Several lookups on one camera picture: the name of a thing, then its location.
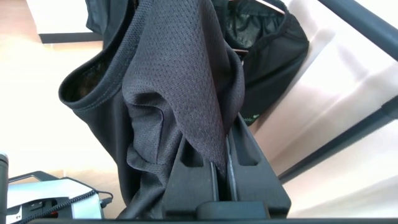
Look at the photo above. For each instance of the black clothes rack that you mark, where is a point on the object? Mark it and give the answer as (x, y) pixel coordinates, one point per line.
(357, 18)

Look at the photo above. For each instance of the pink clothes hanger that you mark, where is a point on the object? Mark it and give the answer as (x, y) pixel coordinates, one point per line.
(273, 7)

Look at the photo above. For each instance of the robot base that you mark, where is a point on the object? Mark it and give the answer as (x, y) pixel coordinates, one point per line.
(37, 196)

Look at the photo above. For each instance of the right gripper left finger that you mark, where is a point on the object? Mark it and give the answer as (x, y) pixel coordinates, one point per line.
(189, 186)

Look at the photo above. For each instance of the black garment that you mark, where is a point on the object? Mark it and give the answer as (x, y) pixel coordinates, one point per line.
(171, 62)

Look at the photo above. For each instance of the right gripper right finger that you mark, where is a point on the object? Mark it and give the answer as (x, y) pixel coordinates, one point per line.
(258, 183)

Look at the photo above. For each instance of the beige curtain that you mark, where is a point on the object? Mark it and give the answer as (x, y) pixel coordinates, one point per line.
(342, 93)

